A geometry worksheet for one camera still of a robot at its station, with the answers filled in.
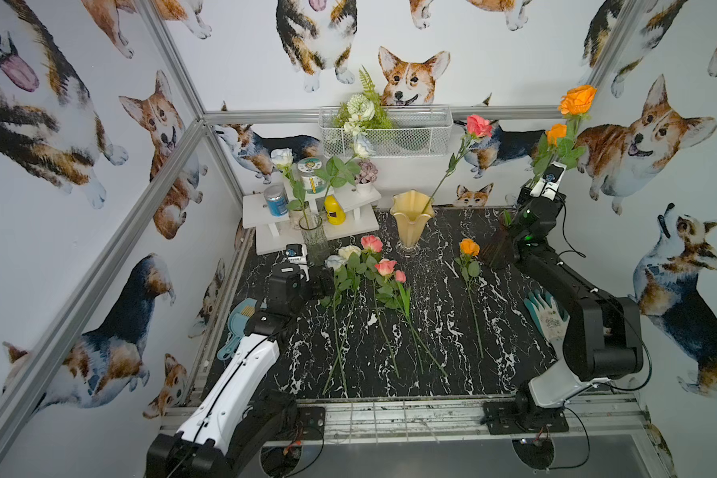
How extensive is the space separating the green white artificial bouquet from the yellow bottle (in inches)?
10.3

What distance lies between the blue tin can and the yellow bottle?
0.16m

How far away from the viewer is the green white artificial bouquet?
0.79 m

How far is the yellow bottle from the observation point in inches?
42.5
